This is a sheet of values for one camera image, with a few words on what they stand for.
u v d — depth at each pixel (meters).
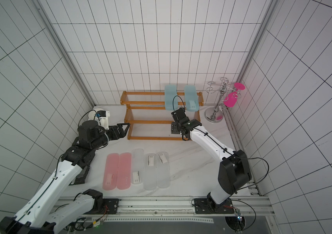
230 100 1.09
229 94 0.99
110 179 0.81
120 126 0.63
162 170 0.85
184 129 0.59
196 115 0.92
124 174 0.85
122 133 0.63
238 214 0.70
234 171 0.43
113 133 0.62
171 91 0.85
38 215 0.38
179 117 0.65
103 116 0.62
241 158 0.44
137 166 0.86
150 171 0.85
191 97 0.89
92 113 1.10
